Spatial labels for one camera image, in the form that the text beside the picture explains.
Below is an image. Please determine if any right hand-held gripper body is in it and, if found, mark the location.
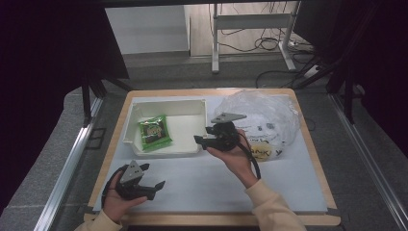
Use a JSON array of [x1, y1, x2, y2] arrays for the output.
[[205, 112, 248, 152]]

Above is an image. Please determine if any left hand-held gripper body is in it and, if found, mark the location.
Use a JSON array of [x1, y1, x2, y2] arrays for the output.
[[112, 159, 157, 201]]

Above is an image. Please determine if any white plastic tray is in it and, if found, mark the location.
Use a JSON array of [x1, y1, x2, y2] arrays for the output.
[[122, 98, 209, 158]]

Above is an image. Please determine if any green snack packet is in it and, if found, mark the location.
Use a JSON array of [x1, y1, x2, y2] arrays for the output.
[[138, 115, 173, 152]]

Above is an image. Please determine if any clear plastic bag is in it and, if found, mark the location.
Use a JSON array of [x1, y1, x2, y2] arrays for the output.
[[214, 90, 302, 163]]

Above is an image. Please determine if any person's right hand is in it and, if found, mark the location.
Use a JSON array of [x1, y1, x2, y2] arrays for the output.
[[206, 128, 260, 189]]

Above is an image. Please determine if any person's left hand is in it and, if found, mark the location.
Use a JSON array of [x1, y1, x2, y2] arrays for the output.
[[101, 171, 148, 224]]

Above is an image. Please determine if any white table mat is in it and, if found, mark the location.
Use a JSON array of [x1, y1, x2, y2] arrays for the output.
[[92, 94, 329, 215]]

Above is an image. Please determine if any wooden table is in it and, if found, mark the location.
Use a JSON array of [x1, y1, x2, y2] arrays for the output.
[[84, 88, 342, 227]]

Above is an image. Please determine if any black metal stand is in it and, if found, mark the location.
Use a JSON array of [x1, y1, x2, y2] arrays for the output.
[[293, 57, 358, 125], [81, 72, 135, 127]]

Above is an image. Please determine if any white power strip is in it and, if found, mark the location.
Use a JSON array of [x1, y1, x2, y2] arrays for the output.
[[302, 64, 320, 80]]

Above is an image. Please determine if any dark curtain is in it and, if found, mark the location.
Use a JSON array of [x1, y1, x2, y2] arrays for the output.
[[293, 0, 408, 158], [0, 0, 130, 216]]

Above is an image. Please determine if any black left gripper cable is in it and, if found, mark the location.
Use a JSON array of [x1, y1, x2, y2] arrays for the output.
[[100, 165, 129, 209]]

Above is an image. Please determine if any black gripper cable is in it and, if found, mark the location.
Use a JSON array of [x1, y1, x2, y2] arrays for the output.
[[100, 165, 129, 209], [235, 131, 263, 180]]

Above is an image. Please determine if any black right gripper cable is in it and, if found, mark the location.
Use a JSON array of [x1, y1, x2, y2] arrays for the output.
[[235, 131, 263, 180]]

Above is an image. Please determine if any aluminium rail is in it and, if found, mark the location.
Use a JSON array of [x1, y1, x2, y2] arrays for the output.
[[33, 96, 104, 231], [329, 93, 408, 231]]

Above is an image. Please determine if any black floor cable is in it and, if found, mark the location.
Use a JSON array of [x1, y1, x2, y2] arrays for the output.
[[255, 68, 306, 90]]

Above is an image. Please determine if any tangle of black cables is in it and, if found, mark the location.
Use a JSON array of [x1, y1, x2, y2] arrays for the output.
[[217, 2, 292, 54]]

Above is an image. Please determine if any white desk frame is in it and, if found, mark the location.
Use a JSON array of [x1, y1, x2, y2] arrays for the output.
[[211, 1, 302, 74]]

